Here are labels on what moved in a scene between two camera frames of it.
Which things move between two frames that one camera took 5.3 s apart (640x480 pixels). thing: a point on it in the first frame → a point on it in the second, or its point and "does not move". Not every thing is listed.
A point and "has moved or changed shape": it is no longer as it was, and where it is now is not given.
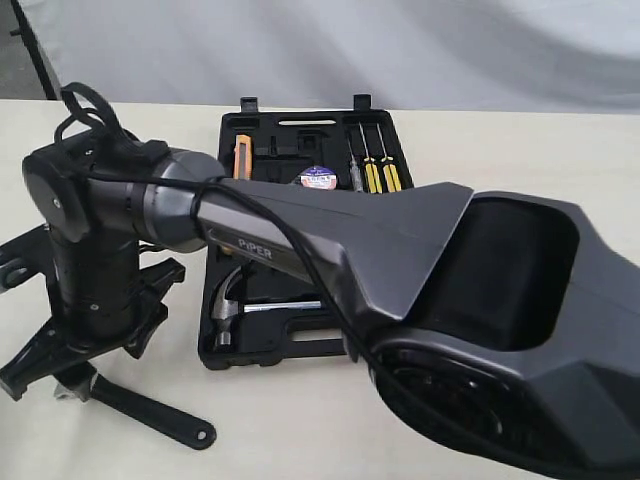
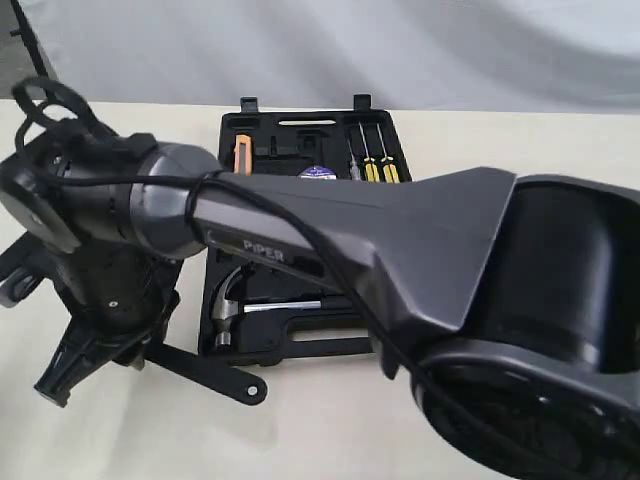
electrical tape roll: [319, 177] does not move
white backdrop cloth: [515, 56] does not move
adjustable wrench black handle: [191, 432] → [229, 382]
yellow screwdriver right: [392, 182] does not move
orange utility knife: [243, 157] does not move
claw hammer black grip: [223, 310] has moved or changed shape
